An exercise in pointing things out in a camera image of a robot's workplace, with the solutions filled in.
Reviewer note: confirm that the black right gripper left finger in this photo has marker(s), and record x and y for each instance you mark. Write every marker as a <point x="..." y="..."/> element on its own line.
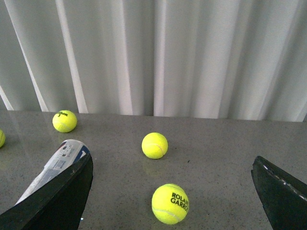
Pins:
<point x="58" y="205"/>

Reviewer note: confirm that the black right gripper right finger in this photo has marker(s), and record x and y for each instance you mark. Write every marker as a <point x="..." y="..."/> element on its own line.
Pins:
<point x="283" y="197"/>

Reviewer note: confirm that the clear Wilson tennis ball can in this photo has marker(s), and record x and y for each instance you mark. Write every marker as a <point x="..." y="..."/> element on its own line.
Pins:
<point x="68" y="153"/>

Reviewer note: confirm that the Wilson tennis ball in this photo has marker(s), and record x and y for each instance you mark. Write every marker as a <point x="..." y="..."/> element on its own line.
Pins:
<point x="64" y="121"/>

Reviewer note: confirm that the Head Team tennis ball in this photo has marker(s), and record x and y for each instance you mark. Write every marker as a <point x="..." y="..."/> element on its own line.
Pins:
<point x="2" y="138"/>

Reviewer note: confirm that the Roland Garros tennis ball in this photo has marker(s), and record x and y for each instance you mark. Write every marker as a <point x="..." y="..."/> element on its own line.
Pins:
<point x="170" y="204"/>

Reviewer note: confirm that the plain yellow tennis ball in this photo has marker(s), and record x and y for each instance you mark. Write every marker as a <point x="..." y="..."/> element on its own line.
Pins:
<point x="154" y="145"/>

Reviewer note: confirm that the white pleated curtain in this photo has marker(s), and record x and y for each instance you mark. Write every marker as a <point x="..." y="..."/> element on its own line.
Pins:
<point x="235" y="59"/>

